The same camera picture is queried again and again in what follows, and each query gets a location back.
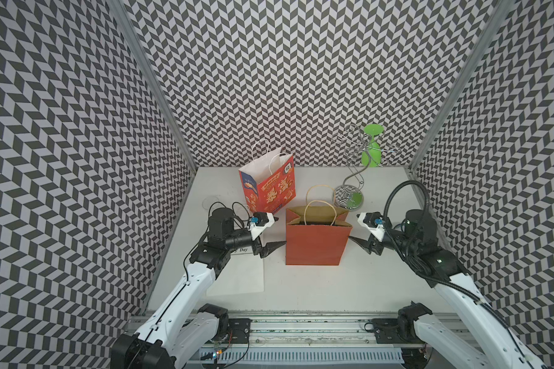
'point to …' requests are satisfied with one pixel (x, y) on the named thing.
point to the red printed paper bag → (268, 181)
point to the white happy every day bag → (242, 274)
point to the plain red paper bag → (317, 234)
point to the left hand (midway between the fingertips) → (278, 229)
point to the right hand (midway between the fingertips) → (357, 226)
